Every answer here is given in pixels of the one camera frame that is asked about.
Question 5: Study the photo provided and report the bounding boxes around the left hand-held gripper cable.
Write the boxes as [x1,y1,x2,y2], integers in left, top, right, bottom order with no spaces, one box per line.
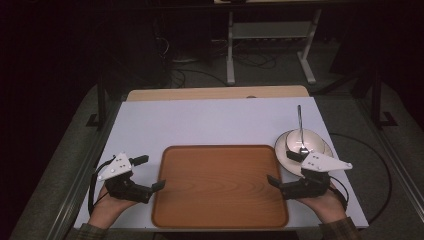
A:
[87,155,117,216]

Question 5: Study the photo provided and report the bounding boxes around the metal spoon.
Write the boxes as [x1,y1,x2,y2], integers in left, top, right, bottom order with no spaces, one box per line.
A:
[296,104,310,158]

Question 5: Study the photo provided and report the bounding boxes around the black metal stand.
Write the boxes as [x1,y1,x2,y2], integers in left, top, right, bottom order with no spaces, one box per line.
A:
[370,66,400,130]
[85,66,108,130]

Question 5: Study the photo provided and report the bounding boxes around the brown wooden tray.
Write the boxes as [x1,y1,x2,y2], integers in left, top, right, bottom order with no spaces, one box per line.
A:
[151,144,290,230]

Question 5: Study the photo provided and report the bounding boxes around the white table mat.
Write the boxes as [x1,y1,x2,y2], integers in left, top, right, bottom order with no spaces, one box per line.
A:
[73,96,370,232]

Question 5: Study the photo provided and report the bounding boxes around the tangled black floor cables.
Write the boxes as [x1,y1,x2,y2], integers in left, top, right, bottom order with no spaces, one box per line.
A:
[151,19,278,88]

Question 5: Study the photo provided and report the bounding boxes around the right hand-held gripper cable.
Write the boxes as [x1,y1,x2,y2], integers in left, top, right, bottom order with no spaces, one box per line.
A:
[327,174,351,212]

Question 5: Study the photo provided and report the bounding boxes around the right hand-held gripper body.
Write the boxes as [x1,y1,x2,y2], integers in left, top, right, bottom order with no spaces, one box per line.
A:
[281,152,354,201]

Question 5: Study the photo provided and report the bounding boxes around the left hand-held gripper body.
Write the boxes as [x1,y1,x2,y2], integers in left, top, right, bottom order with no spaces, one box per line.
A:
[96,152,154,205]

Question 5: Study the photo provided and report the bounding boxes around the person's right hand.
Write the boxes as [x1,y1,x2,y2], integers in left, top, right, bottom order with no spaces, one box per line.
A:
[296,189,348,225]

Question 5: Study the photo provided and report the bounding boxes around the white metal desk frame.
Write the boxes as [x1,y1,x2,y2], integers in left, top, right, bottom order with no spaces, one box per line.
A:
[225,9,323,87]

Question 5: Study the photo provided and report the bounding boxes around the person's left hand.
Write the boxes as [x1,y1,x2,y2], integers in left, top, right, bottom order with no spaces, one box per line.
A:
[87,185,138,230]

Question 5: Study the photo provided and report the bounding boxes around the black floor cable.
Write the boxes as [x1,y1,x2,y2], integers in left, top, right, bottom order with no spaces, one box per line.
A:
[329,132,392,225]

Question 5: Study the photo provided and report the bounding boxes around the white round plate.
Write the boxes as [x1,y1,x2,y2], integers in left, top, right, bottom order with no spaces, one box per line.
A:
[274,129,335,178]

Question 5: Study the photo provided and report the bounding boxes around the hand-held gripper cable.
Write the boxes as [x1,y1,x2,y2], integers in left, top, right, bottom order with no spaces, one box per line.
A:
[327,174,351,212]
[87,155,117,216]

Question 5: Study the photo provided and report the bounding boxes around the white bowl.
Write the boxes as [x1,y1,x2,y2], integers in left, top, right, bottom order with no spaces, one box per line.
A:
[285,128,330,158]

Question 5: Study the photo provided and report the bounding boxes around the light wooden table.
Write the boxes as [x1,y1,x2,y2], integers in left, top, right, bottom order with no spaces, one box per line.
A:
[126,85,311,102]

